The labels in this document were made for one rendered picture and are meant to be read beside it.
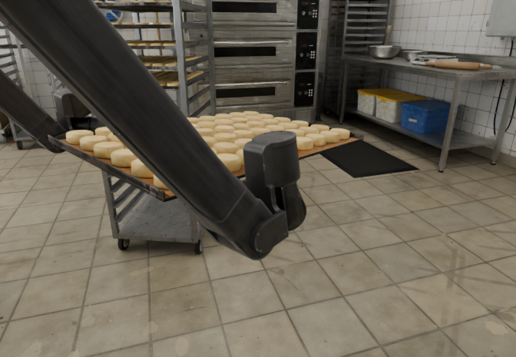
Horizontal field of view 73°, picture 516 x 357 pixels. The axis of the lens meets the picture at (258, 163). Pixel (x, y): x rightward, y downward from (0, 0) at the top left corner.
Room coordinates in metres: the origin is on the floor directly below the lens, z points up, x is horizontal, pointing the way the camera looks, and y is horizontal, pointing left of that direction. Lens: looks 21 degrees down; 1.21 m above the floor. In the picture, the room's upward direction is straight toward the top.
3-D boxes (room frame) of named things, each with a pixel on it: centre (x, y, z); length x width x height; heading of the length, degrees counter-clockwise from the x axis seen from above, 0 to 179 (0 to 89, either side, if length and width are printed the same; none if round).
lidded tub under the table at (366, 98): (4.42, -1.54, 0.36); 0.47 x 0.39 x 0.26; 105
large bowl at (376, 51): (4.41, -1.52, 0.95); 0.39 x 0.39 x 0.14
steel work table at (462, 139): (3.89, -1.70, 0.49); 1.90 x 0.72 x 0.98; 17
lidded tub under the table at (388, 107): (4.04, -1.66, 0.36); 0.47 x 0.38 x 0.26; 107
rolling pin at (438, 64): (3.23, -1.78, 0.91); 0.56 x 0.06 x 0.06; 46
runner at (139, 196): (1.98, 0.74, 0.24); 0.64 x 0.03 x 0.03; 175
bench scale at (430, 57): (3.62, -1.76, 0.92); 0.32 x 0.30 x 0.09; 114
